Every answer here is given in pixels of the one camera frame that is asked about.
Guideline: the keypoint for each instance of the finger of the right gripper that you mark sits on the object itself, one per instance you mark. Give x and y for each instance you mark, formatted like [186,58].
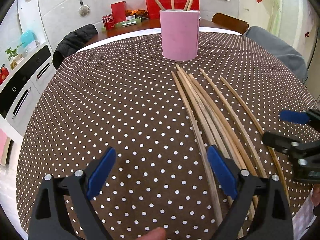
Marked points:
[294,117]

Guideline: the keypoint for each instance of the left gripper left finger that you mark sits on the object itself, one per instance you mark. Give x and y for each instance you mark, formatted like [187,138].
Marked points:
[50,219]

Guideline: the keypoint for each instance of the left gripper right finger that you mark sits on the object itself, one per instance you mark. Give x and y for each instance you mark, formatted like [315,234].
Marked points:
[272,219]

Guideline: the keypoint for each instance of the right hand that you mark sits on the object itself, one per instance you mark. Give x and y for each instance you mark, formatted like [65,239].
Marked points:
[315,198]

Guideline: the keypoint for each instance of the left hand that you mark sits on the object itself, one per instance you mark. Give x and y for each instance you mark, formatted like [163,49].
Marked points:
[156,234]

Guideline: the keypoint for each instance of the brown wooden chair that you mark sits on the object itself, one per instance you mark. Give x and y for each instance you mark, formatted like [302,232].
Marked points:
[230,23]

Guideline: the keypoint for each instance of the white sideboard cabinet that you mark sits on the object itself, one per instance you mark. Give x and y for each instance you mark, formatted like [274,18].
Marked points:
[22,89]

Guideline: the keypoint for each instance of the pink cylindrical utensil holder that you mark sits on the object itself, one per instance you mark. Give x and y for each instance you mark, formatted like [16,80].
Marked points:
[180,34]

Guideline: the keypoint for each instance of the red box on cabinet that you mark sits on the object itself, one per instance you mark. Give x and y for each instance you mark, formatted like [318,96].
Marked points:
[3,73]

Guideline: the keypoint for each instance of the small potted green plant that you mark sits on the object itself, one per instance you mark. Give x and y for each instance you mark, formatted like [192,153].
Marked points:
[14,57]

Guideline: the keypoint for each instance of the black jacket on chair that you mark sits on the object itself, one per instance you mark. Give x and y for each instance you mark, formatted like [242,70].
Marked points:
[73,42]

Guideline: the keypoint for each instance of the teal humidifier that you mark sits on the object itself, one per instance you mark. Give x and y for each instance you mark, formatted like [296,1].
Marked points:
[29,42]

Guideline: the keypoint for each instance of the green tray with items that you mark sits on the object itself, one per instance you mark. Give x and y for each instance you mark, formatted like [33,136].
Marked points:
[132,21]

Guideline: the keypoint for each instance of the small red box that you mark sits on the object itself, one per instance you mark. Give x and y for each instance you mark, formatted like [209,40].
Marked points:
[119,11]

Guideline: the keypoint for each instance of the red cola can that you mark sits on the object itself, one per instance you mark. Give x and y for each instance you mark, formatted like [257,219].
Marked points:
[108,22]

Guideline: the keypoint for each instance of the hanging round brush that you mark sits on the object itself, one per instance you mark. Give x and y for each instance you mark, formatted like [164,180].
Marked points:
[84,10]

